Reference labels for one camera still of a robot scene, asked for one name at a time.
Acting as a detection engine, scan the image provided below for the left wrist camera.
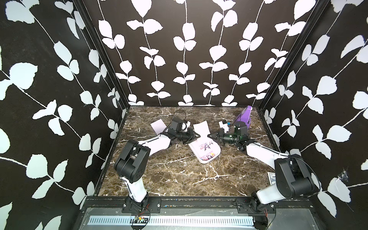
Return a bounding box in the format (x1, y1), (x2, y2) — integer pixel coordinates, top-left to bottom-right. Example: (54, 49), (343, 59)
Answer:
(169, 117), (190, 132)

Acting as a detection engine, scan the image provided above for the white perforated cable duct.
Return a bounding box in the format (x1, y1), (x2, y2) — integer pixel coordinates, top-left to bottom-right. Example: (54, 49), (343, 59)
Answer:
(87, 216), (255, 228)

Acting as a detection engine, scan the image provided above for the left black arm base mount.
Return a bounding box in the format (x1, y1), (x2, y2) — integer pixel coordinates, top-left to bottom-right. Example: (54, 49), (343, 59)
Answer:
(122, 196), (162, 214)

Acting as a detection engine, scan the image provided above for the blue playing card box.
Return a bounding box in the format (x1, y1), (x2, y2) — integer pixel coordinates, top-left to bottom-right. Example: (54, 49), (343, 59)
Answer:
(267, 172), (276, 185)

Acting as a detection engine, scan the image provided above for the purple plastic stand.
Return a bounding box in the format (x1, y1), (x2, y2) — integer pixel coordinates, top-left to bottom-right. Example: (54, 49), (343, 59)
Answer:
(235, 105), (253, 129)

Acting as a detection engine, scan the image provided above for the white sticker sheet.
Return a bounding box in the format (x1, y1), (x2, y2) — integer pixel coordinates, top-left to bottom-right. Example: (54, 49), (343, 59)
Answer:
(193, 121), (210, 142)

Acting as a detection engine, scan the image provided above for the white plastic storage box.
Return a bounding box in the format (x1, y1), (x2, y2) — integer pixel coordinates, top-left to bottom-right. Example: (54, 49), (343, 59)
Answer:
(188, 136), (221, 164)

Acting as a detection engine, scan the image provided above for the Sanrio sticker sheet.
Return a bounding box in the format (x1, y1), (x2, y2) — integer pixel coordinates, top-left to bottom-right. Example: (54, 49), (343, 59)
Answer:
(193, 138), (218, 161)

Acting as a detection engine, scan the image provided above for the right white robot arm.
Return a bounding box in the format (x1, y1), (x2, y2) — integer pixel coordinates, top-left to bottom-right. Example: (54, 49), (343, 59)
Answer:
(208, 121), (319, 205)

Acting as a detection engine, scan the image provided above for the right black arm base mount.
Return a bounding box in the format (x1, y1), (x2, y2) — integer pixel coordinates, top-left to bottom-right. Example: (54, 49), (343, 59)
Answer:
(232, 196), (276, 215)

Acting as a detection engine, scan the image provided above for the small circuit board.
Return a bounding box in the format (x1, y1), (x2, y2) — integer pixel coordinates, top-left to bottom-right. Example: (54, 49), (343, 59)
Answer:
(132, 216), (150, 225)

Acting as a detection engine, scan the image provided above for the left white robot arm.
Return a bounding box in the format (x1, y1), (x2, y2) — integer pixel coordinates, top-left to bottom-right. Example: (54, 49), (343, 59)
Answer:
(114, 127), (200, 203)

